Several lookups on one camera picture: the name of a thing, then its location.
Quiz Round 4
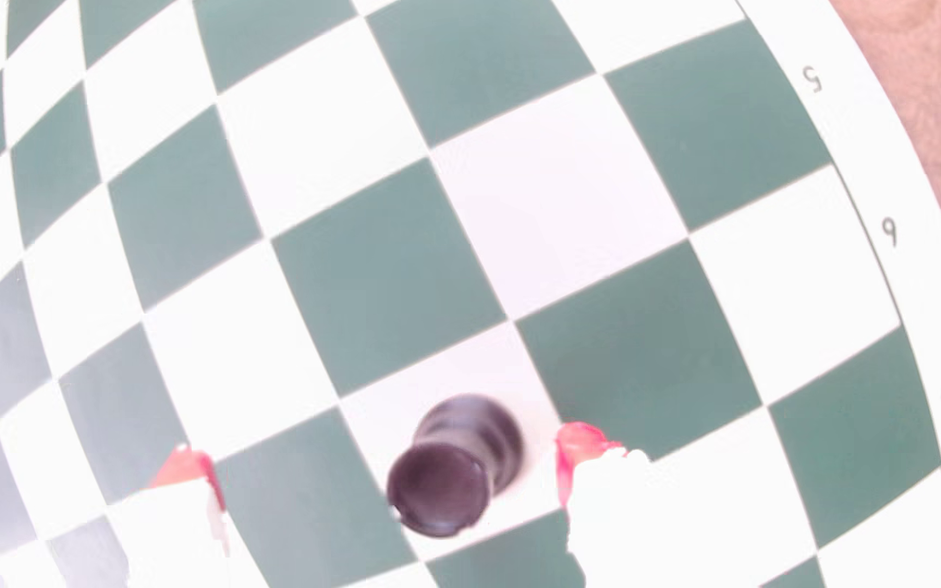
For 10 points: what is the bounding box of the green and white chessboard mat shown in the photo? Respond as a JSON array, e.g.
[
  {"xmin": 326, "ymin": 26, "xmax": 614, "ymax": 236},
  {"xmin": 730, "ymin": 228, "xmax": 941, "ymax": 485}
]
[{"xmin": 0, "ymin": 0, "xmax": 941, "ymax": 588}]

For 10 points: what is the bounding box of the black chess piece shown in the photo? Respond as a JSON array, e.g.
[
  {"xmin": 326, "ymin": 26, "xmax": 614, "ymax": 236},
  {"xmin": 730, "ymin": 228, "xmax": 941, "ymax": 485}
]
[{"xmin": 386, "ymin": 394, "xmax": 526, "ymax": 539}]

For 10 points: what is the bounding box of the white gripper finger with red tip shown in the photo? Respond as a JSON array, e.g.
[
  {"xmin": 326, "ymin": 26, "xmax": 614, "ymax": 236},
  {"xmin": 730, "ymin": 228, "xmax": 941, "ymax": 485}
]
[
  {"xmin": 554, "ymin": 421, "xmax": 759, "ymax": 588},
  {"xmin": 108, "ymin": 443, "xmax": 236, "ymax": 588}
]

